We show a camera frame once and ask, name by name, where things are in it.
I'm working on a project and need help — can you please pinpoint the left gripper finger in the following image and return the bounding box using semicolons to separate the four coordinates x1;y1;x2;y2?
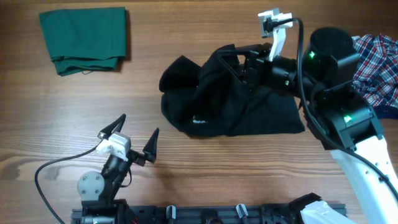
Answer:
98;114;126;139
142;128;159;164

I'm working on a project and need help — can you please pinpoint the folded green cloth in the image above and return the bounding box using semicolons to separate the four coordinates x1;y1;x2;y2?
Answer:
39;7;127;77

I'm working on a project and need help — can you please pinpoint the black t-shirt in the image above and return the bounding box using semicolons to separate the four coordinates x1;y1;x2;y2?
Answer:
159;52;305;138

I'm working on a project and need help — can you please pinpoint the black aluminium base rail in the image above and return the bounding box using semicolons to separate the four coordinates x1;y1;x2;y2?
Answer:
71;202;347;224

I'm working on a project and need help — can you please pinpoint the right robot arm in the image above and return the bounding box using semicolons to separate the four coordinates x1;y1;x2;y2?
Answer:
218;27;397;223

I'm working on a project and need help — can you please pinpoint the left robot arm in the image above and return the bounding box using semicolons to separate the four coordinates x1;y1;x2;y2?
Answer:
71;114;159;224

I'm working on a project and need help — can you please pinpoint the red plaid shirt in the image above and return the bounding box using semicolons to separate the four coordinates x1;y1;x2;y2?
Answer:
354;34;397;108

